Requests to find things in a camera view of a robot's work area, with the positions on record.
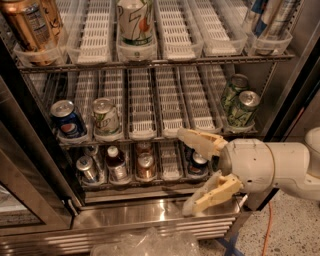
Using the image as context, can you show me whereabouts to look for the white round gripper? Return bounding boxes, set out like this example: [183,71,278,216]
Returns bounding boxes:
[177,128,274,216]

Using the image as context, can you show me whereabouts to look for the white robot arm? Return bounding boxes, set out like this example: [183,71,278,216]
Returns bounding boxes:
[177,128,320,216]

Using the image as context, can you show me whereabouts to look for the blue can bottom front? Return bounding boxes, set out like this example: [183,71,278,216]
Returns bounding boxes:
[188,152,208,176]

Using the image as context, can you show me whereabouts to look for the copper can bottom front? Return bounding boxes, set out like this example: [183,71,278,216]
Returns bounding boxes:
[137,153,156,179]

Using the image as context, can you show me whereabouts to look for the white green soda can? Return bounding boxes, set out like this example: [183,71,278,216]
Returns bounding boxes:
[93,97,120,136]

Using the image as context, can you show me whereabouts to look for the silver can bottom left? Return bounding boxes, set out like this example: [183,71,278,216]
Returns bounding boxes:
[76,156,98,183]

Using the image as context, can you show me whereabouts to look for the stainless steel fridge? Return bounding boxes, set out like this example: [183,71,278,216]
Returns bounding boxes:
[1,0,320,256]

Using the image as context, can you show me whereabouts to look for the blue pepsi can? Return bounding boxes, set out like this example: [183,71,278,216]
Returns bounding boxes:
[50,100,87,139]

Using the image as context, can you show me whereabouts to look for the silver blue can top right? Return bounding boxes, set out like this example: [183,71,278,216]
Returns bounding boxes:
[242,0,301,40]

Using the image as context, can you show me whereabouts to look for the white 7up can top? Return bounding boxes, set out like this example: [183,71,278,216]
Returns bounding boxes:
[116,0,154,47]

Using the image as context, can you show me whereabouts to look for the fridge glass door left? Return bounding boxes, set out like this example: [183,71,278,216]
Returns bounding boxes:
[0,40,83,236]

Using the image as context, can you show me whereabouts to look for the gold can top shelf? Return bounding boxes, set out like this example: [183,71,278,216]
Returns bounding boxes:
[0,0,63,66]

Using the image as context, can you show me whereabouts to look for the blue tape cross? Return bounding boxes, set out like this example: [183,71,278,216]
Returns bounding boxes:
[217,233,245,256]

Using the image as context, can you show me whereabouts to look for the dark bottle white cap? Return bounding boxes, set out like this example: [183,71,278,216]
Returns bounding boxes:
[106,146,128,181]

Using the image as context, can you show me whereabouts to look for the orange cable on floor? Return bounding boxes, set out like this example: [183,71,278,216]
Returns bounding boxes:
[260,201,274,256]

